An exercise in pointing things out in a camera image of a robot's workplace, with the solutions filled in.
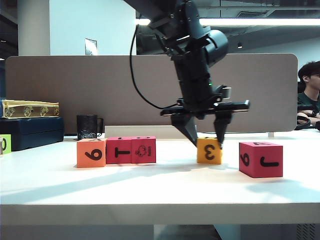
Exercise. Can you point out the silver wall plate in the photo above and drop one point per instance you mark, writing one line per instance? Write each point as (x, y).
(90, 47)

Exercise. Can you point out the red foam block letter L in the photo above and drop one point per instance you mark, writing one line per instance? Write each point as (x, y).
(125, 145)

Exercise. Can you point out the green foam block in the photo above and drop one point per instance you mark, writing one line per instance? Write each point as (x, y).
(8, 145)

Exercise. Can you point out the black chair armrest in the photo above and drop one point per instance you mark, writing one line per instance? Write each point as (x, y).
(301, 128)

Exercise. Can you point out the person in dark green shirt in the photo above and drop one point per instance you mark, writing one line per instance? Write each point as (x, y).
(310, 100)

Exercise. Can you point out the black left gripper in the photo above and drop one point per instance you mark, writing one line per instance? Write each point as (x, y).
(235, 106)

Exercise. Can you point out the white ceiling light strip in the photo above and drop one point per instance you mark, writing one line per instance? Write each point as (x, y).
(262, 22)

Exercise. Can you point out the yellow patterned box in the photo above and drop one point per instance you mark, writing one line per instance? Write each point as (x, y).
(30, 110)

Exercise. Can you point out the white divider bracket foot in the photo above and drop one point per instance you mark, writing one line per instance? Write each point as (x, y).
(271, 135)

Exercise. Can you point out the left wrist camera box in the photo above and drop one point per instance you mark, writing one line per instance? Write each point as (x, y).
(225, 93)

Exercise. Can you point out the red foam block letter A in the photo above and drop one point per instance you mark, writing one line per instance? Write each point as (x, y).
(257, 155)

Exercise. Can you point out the black mug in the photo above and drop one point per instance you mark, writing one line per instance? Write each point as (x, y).
(86, 127)

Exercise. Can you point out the red foam block letter O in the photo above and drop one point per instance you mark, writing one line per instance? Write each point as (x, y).
(150, 160)

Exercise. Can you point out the grey-brown desk divider panel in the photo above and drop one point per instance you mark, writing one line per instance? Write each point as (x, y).
(75, 95)

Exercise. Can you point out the yellow foam block letter H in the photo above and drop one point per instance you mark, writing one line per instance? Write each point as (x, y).
(202, 158)

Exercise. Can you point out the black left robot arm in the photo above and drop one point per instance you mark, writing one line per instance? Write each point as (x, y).
(195, 70)

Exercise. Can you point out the dark blue case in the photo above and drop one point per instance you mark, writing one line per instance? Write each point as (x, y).
(32, 132)

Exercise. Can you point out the orange foam block monkey print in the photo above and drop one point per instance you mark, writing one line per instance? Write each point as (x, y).
(83, 147)

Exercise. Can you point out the black ceiling spot lamp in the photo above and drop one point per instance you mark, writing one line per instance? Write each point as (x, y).
(240, 46)

